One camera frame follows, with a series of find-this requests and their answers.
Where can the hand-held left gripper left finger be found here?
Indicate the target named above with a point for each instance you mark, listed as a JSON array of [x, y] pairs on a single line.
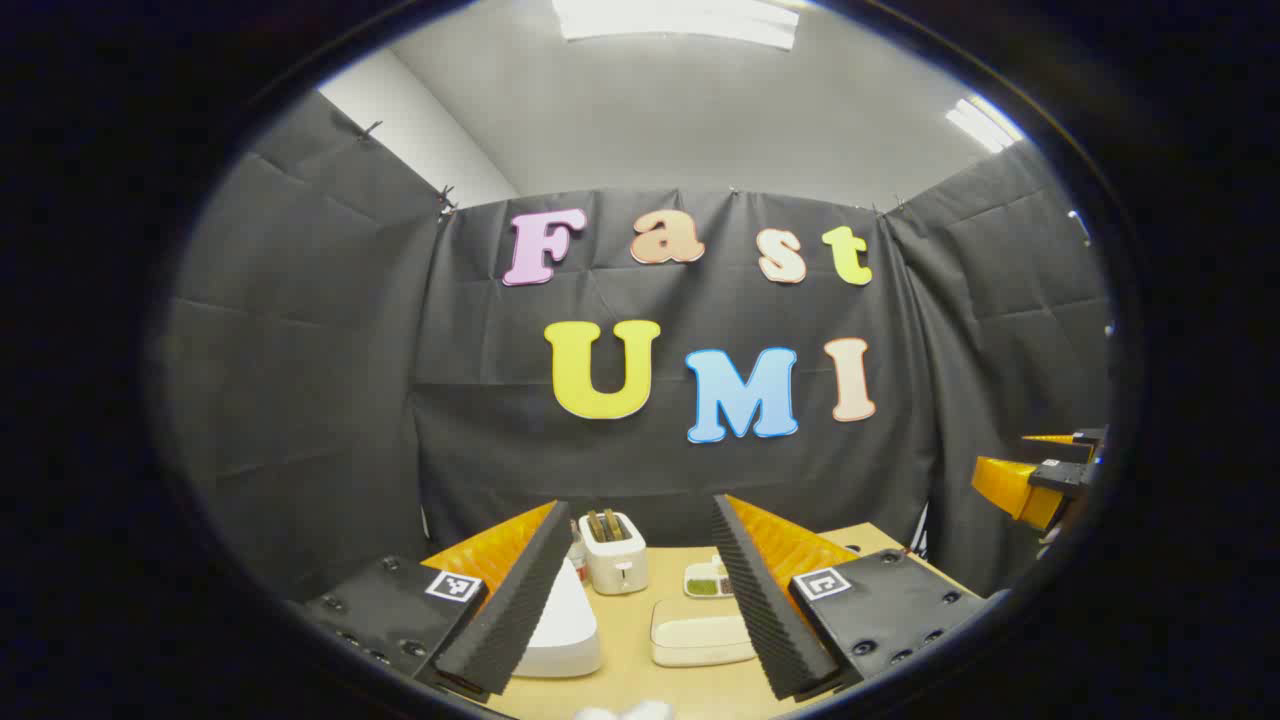
[[520, 600]]

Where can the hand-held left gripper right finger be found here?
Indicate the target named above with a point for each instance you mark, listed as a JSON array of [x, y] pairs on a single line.
[[760, 600]]

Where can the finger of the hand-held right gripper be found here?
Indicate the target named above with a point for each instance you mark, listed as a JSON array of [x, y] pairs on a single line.
[[1088, 440], [1010, 490]]

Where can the white rice cooker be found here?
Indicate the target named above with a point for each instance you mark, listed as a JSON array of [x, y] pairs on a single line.
[[565, 630]]

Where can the white rice tray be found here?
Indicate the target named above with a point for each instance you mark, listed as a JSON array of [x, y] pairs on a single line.
[[695, 635]]

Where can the white divided grain dish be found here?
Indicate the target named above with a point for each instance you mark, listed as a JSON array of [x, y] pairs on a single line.
[[702, 585]]

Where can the clear plastic bottle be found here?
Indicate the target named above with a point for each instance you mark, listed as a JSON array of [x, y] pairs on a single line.
[[577, 555]]

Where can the white toaster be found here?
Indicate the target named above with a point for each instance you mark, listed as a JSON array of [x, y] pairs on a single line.
[[615, 565]]

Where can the brown toast slice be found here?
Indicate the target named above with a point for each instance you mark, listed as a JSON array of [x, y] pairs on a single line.
[[595, 525], [612, 524]]

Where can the black backdrop cloth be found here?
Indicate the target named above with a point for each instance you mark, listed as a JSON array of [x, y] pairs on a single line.
[[330, 380]]

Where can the narrow ceiling light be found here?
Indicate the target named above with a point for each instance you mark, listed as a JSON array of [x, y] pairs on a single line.
[[985, 122]]

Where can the rectangular ceiling light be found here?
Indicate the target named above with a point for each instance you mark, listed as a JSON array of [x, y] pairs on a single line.
[[680, 20]]

